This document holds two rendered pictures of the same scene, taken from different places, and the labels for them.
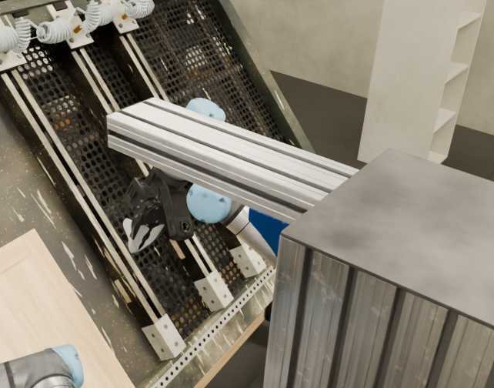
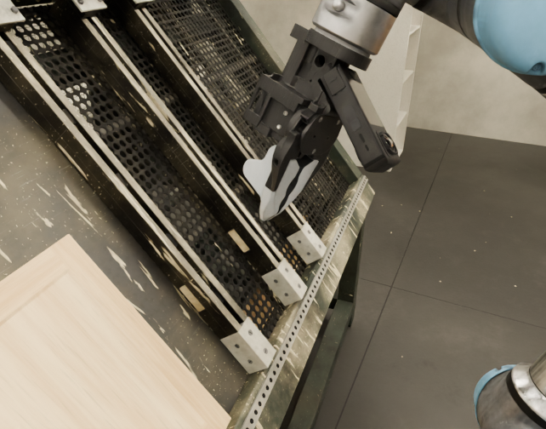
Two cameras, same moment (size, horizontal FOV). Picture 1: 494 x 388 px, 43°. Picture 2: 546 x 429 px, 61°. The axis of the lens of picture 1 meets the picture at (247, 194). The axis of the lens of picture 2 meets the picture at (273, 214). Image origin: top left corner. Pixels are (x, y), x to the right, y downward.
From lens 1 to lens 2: 82 cm
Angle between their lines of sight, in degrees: 7
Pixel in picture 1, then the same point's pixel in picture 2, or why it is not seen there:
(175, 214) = (369, 119)
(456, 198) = not seen: outside the picture
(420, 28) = not seen: hidden behind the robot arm
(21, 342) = (75, 393)
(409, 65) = (370, 73)
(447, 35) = (400, 42)
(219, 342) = (304, 339)
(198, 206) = (537, 24)
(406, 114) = not seen: hidden behind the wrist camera
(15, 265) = (50, 286)
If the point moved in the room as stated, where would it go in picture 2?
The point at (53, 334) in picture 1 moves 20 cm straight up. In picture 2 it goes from (117, 371) to (99, 294)
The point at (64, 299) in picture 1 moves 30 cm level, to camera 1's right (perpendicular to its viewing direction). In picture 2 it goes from (123, 321) to (262, 308)
